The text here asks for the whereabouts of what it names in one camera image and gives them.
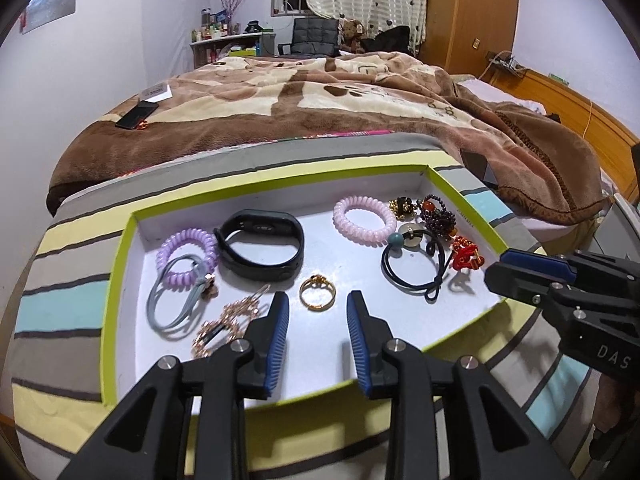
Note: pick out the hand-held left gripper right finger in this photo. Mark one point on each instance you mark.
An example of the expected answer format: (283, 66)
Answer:
(357, 345)

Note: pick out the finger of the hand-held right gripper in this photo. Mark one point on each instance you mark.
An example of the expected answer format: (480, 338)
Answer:
(535, 262)
(515, 285)

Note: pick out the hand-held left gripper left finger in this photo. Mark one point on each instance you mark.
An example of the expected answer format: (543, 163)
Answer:
(277, 345)

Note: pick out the white tray with green rim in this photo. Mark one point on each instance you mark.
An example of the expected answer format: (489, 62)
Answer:
(330, 255)

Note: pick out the person's right hand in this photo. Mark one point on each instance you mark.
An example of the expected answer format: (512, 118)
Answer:
(607, 400)

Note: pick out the rose gold hair clip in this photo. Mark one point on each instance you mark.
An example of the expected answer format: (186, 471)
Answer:
(215, 330)

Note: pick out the pale round disc pendant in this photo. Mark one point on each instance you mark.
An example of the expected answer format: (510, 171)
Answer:
(415, 240)

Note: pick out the black smart band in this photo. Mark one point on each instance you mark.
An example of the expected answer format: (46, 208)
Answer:
(260, 220)

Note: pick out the wooden headboard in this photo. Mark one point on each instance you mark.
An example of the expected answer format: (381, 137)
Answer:
(575, 105)

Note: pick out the white bed sheet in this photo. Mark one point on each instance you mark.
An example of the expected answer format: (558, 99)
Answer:
(490, 92)

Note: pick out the striped cushion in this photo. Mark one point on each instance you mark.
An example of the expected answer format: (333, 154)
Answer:
(75, 240)

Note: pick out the brown patterned blanket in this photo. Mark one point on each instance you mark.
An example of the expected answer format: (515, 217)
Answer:
(300, 110)

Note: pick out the wooden wardrobe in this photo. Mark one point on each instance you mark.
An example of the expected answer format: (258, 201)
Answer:
(470, 10)

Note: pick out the black clothing pile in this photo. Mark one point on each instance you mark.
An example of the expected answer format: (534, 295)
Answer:
(390, 39)

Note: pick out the black smartphone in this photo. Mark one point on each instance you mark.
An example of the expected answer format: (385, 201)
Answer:
(137, 115)

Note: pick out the white flat box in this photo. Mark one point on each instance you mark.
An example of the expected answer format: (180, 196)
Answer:
(156, 92)

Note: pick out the brown teddy bear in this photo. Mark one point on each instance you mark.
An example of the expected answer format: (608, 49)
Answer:
(354, 32)

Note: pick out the green box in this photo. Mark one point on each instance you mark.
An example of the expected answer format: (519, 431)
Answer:
(242, 51)

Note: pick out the grey desk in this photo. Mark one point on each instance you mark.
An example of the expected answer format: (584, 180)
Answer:
(220, 45)

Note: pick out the black office chair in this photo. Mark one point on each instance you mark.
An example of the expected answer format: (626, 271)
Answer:
(315, 32)

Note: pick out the black desk device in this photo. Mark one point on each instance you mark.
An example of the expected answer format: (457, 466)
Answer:
(255, 27)

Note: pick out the group of bottles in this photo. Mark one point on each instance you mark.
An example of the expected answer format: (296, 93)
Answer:
(212, 27)

